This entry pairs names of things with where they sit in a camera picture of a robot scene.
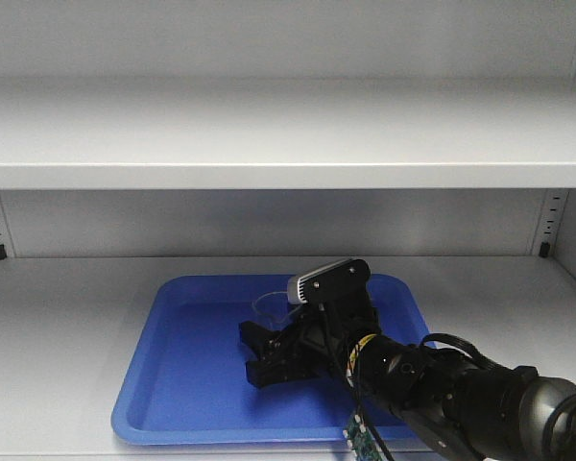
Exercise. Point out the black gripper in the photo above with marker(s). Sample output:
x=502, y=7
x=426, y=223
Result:
x=320, y=334

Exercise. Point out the clear glass beaker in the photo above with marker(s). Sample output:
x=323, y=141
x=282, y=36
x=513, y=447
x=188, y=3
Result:
x=273, y=310

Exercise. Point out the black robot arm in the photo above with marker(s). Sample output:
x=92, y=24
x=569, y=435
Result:
x=457, y=401

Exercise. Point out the blue plastic tray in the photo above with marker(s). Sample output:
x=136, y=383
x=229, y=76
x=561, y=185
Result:
x=187, y=385

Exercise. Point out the green circuit board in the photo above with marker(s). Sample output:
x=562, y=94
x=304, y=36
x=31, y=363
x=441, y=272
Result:
x=360, y=441

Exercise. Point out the grey metal shelf board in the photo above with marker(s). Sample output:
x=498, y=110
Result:
x=181, y=133

